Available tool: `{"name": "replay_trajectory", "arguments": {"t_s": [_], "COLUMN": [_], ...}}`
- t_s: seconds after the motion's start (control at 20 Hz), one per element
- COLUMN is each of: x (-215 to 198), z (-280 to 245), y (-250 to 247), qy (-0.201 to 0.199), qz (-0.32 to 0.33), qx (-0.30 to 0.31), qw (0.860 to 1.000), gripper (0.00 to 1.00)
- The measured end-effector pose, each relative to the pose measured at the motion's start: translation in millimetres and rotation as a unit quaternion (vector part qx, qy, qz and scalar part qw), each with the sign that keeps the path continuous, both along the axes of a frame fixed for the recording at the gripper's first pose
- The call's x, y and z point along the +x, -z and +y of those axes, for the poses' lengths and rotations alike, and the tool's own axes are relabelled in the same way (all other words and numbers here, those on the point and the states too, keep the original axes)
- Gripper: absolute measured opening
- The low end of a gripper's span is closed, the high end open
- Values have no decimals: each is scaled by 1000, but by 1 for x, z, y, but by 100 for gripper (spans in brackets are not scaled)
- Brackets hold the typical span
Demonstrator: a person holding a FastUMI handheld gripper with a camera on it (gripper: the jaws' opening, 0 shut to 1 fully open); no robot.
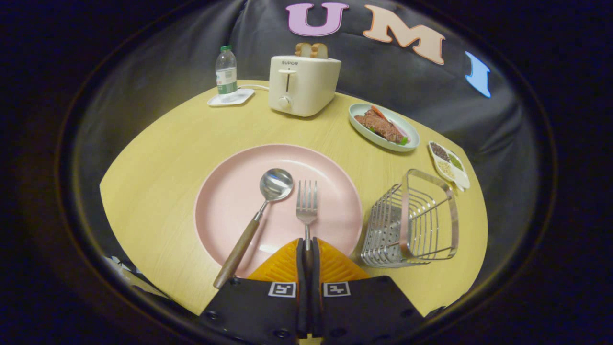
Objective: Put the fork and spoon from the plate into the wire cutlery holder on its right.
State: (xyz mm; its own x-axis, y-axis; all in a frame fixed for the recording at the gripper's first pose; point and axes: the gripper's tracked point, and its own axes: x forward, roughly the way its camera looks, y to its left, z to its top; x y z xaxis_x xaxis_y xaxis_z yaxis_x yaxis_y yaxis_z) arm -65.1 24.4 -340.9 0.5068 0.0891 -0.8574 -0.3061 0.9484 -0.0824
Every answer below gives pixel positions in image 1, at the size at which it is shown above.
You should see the wooden handled metal spoon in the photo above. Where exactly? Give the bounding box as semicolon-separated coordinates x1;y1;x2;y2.
213;168;294;289

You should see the pink round plate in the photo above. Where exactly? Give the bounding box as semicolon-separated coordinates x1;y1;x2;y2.
194;144;363;278

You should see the white divided seasoning dish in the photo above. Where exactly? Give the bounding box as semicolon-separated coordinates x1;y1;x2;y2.
428;140;471;192

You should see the wooden handled metal fork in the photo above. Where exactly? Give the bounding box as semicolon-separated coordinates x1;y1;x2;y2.
296;180;318;276

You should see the pale green oval plate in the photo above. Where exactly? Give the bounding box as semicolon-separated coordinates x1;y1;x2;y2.
348;103;420;153

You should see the cream white toaster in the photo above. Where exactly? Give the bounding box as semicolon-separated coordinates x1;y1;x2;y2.
268;55;342;118

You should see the clear plastic water bottle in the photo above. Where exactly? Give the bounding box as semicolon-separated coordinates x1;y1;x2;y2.
215;45;238;95

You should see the white square coaster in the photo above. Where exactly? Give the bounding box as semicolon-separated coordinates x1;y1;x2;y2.
207;88;255;107

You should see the black backdrop cloth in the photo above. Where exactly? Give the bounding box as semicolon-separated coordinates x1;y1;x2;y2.
62;0;551;307

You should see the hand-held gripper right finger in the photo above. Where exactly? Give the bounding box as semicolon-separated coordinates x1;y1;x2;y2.
311;237;424;345

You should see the brown cooked meat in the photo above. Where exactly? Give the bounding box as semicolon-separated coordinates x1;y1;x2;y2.
354;109;405;143

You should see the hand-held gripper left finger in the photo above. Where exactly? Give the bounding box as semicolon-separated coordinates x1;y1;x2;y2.
200;238;307;345

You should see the metal wire basket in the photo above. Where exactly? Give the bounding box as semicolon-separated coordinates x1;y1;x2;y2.
360;168;459;268

